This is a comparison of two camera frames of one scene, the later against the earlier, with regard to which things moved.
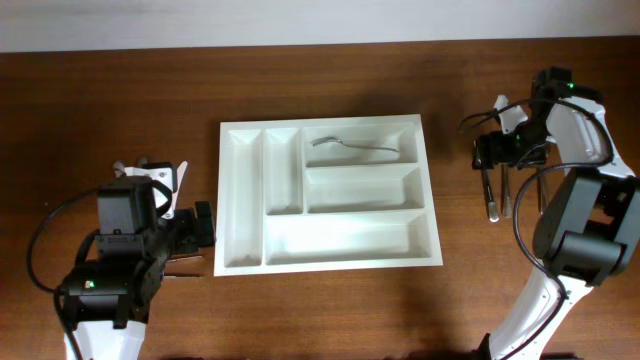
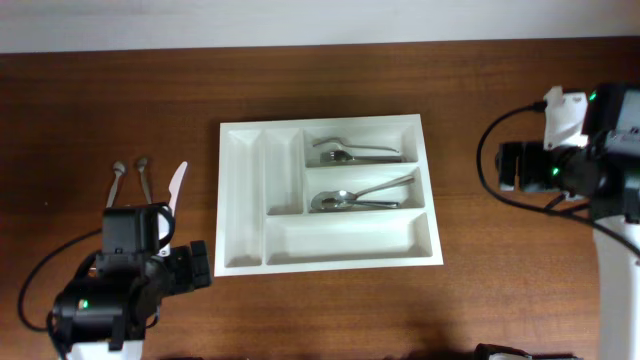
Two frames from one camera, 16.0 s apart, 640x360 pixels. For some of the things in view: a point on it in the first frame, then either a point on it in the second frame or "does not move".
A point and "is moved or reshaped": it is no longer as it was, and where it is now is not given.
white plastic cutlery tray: (324, 194) does not move
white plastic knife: (180, 172) does not move
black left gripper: (201, 231) → (198, 265)
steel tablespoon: (542, 199) is moved or reshaped
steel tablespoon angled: (506, 190) is moved or reshaped
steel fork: (493, 208) → (339, 155)
